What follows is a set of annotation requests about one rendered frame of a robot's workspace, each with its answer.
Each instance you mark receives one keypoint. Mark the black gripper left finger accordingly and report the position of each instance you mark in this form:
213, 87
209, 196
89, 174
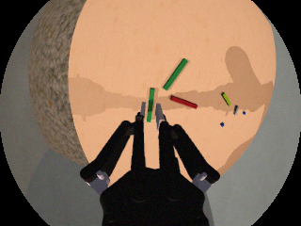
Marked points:
97, 173

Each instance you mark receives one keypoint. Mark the red rod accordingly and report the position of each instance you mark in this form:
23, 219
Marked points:
183, 102

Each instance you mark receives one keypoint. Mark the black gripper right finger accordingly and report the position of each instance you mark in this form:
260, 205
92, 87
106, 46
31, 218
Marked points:
202, 174

